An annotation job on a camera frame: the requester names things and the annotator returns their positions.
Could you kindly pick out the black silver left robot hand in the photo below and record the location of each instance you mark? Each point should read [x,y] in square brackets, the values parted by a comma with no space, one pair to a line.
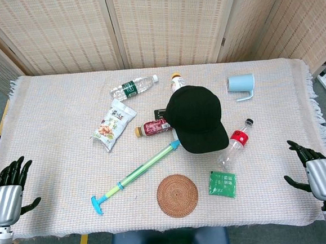
[5,200]

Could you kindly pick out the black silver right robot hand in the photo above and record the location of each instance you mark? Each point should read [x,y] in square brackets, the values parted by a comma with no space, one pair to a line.
[324,175]

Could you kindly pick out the black baseball cap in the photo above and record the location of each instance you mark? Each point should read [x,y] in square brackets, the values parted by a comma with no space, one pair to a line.
[196,116]

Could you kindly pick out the pale woven fringed tablecloth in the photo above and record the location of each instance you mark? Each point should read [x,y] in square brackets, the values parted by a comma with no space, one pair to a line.
[54,136]

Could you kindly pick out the empty clear bottle red label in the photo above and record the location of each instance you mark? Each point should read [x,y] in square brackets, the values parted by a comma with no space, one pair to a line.
[236,143]

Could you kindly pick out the green sachet packet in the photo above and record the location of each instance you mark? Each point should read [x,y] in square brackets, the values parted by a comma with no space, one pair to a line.
[223,184]

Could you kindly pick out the light blue plastic mug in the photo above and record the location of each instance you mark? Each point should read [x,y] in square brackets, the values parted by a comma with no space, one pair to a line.
[240,83]

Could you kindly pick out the white nut snack bag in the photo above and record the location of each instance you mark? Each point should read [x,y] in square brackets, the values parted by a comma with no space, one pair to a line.
[112,126]

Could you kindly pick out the green blue toy water pump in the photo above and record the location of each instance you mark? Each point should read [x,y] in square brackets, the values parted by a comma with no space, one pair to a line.
[136,173]

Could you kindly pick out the round woven rattan coaster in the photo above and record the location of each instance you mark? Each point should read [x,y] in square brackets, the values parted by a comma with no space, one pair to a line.
[177,195]

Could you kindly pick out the dark red label drink bottle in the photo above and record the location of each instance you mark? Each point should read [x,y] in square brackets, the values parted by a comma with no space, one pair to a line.
[153,127]

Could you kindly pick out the clear water bottle green label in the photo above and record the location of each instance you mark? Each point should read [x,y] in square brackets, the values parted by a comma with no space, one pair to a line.
[129,88]

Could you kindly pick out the dark blue padded seat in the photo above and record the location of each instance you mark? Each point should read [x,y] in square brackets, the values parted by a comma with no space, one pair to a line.
[169,243]

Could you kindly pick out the yellow cap white label bottle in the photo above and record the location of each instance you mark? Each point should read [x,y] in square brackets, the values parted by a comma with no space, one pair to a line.
[178,82]

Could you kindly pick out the small black box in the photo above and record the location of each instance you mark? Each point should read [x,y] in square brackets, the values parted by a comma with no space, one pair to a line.
[159,113]

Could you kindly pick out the woven bamboo folding screen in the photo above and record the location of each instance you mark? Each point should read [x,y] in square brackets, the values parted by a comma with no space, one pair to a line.
[166,25]

